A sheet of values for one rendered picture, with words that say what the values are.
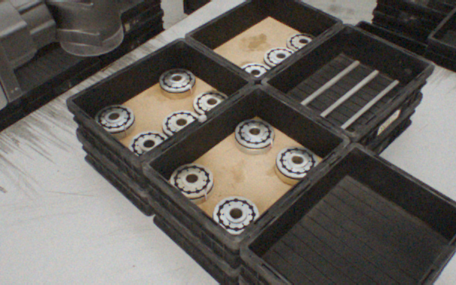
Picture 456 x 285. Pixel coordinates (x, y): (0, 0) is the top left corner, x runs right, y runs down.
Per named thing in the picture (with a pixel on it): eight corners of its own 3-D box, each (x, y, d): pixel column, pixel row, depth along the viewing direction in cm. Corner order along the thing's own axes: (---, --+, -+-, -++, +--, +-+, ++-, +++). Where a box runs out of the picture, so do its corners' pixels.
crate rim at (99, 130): (139, 170, 110) (138, 163, 108) (64, 107, 124) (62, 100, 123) (257, 89, 130) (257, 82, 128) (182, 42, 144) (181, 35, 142)
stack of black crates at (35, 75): (44, 154, 215) (20, 96, 191) (3, 124, 228) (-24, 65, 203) (114, 106, 237) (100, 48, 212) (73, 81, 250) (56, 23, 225)
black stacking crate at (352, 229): (356, 386, 88) (369, 363, 80) (236, 277, 103) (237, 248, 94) (458, 247, 108) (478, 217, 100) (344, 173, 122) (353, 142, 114)
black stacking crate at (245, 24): (255, 114, 137) (257, 83, 129) (185, 68, 151) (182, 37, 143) (338, 53, 157) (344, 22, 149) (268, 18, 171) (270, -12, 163)
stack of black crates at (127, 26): (114, 106, 237) (96, 26, 204) (74, 81, 250) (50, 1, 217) (171, 67, 259) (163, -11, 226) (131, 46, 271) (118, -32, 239)
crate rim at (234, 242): (235, 252, 96) (235, 246, 94) (139, 170, 110) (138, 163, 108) (351, 146, 116) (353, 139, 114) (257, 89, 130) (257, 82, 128)
